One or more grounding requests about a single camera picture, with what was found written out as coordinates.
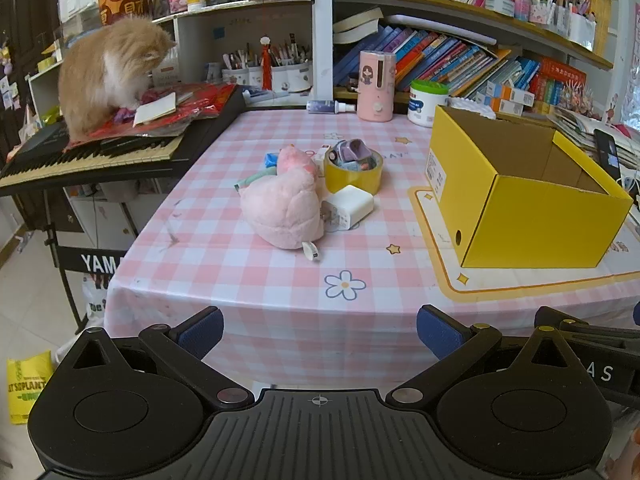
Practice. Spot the white shelf unit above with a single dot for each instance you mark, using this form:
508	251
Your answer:
240	25

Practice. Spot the white stationery organisers with pens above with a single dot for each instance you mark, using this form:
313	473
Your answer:
575	22

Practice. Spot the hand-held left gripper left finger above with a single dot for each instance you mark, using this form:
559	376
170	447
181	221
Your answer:
202	332

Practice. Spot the stack of beige books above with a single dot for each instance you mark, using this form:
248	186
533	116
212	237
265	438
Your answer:
357	22

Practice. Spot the yellow cardboard box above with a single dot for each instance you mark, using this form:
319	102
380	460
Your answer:
540	225

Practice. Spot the small white pen holder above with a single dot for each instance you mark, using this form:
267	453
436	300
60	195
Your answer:
240	75

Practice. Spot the black smartphone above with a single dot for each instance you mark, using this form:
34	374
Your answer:
607	152

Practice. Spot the cream paper booklet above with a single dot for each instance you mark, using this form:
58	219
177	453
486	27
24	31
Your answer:
155	110

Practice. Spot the orange and white boxes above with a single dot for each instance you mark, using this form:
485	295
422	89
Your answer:
505	97

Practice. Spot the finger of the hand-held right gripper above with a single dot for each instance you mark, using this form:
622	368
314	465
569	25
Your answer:
560	317
637	314

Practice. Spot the red boxed book set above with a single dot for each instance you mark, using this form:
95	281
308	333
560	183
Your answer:
560	80

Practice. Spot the red tassel ornament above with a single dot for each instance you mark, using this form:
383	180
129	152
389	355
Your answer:
265	60

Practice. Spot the yellow plastic bag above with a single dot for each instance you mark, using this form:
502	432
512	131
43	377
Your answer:
27	390

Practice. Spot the yellow tape roll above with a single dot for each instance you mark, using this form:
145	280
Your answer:
350	181

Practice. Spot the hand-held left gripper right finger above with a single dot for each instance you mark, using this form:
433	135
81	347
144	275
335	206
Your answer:
437	332

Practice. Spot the white mat with orange border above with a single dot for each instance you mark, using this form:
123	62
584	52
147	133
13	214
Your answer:
450	270

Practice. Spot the pink plush toy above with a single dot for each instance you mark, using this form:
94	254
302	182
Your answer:
280	210

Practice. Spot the pink humidifier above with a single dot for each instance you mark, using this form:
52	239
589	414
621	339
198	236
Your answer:
375	90

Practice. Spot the grey toy car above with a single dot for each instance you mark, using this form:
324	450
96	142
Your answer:
350	152

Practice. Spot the white tub with green lid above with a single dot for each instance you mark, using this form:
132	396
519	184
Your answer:
427	107

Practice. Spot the pile of red packets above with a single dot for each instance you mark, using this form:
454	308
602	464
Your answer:
200	105

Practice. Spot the black keyboard stand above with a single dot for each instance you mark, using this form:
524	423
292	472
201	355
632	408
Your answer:
95	262

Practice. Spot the orange and white cat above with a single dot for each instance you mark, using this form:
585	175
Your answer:
95	80

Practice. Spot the stack of papers and booklets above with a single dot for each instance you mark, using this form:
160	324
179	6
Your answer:
575	122

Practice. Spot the row of colourful books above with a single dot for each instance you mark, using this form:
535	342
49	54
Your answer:
440	60

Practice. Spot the white power adapter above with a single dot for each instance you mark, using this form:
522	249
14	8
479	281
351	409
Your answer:
350	205

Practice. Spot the pink checkered tablecloth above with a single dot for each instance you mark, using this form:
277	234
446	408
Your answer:
225	270

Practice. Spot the black electronic keyboard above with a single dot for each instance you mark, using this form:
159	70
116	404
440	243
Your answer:
100	157

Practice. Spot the white cotton pad pack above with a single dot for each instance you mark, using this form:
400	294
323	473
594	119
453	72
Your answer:
470	107

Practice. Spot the large white pen holder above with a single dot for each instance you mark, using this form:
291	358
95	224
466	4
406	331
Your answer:
292	76

